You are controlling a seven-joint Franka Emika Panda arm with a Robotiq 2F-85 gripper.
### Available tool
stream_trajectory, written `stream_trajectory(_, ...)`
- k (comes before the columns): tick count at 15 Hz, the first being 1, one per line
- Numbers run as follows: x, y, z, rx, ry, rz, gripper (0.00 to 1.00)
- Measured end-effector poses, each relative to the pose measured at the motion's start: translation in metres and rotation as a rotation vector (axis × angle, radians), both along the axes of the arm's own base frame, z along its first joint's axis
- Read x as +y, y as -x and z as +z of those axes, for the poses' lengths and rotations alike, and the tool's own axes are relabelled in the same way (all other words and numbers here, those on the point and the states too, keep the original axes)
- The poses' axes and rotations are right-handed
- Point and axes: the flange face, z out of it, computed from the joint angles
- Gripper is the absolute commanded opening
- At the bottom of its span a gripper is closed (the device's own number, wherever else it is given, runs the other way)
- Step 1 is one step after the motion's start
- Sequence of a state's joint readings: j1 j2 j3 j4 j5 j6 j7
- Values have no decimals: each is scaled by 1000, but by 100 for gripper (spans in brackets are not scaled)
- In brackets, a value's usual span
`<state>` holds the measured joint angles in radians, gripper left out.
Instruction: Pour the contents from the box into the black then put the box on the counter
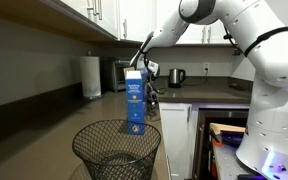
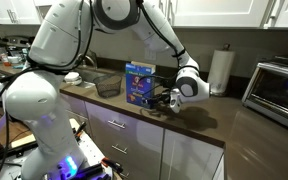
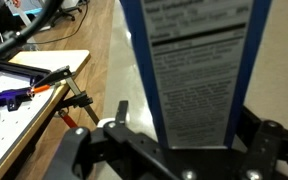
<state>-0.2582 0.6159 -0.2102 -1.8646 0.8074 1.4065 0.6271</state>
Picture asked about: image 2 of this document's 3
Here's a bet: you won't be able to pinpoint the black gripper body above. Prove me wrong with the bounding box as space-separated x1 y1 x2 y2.
157 89 172 108

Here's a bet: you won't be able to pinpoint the blue snack box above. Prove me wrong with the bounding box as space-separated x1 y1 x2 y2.
124 60 157 110

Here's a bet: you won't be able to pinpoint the grey lower drawer cabinet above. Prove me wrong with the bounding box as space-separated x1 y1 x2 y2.
59 92 226 180

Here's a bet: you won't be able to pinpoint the white paper towel roll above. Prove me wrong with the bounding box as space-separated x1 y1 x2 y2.
203 43 237 98

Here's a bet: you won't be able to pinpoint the stainless steel sink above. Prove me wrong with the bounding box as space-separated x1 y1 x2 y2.
77 66 119 85

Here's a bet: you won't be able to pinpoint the black orange bar clamp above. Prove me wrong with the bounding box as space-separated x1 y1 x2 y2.
73 121 89 138
100 156 124 175

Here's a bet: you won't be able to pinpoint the chrome sink faucet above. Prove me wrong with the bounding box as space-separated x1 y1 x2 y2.
83 49 99 70

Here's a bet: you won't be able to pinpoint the white round dish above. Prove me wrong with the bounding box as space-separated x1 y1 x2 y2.
63 71 84 86

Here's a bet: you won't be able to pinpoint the silver toaster oven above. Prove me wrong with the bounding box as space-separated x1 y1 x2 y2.
241 54 288 136

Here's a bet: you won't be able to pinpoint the light wooden board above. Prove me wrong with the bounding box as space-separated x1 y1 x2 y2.
10 117 85 149

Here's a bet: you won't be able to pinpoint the silver drawer bar handle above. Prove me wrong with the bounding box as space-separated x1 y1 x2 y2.
118 170 131 180
111 143 129 155
107 119 127 130

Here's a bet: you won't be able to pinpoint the white wall outlet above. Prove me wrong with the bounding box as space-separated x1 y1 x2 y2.
144 48 157 62

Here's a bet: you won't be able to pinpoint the black wire mesh basket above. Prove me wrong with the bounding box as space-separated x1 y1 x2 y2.
93 74 123 99

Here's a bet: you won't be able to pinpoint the white perforated base plate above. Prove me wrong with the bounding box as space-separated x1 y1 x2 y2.
0 118 117 180

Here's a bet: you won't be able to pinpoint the silver wall cabinet handle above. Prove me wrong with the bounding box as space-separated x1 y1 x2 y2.
166 0 176 26
261 0 282 28

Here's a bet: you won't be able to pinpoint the black mounting bracket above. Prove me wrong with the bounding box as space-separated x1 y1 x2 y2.
75 162 106 180

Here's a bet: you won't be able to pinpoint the white upper wall cabinets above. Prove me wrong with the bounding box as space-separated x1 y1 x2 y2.
0 0 288 30

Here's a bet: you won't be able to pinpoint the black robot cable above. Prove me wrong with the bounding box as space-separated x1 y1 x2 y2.
0 0 188 180

